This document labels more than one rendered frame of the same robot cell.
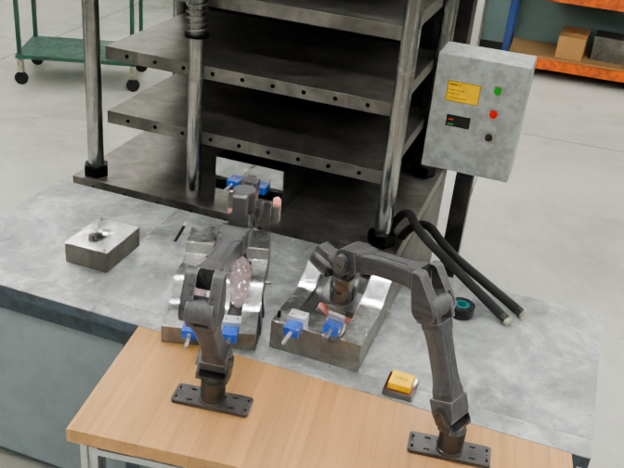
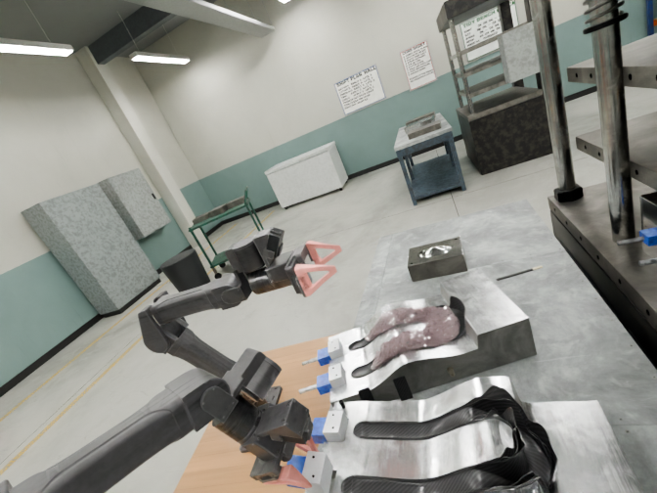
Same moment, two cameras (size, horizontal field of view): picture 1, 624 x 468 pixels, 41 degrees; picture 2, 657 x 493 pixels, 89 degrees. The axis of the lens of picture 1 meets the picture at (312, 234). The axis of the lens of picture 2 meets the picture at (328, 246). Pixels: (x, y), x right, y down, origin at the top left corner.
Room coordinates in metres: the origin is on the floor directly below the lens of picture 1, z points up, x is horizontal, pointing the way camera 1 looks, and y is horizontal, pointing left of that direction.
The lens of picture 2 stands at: (2.10, -0.49, 1.47)
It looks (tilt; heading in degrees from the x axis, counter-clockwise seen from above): 20 degrees down; 98
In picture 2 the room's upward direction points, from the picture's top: 24 degrees counter-clockwise
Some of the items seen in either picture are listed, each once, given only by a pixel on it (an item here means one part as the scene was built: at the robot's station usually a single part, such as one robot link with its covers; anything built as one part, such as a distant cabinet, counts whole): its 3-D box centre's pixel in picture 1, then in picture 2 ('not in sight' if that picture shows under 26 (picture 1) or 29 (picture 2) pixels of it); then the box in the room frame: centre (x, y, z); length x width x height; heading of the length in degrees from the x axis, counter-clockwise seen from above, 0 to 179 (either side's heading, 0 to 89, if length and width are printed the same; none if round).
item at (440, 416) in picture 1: (451, 416); not in sight; (1.54, -0.38, 0.90); 0.09 x 0.06 x 0.06; 139
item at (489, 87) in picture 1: (451, 248); not in sight; (2.70, -0.52, 0.74); 0.30 x 0.22 x 1.47; 73
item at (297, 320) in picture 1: (292, 331); (318, 429); (1.85, 0.03, 0.89); 0.13 x 0.05 x 0.05; 163
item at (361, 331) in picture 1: (343, 294); (453, 469); (2.09, -0.11, 0.87); 0.50 x 0.26 x 0.14; 163
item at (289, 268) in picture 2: (249, 214); (288, 272); (1.91, 0.17, 1.20); 0.10 x 0.07 x 0.07; 81
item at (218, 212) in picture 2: not in sight; (232, 232); (0.21, 4.23, 0.50); 0.98 x 0.55 x 1.01; 11
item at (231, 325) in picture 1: (228, 336); (322, 384); (1.84, 0.20, 0.86); 0.13 x 0.05 x 0.05; 0
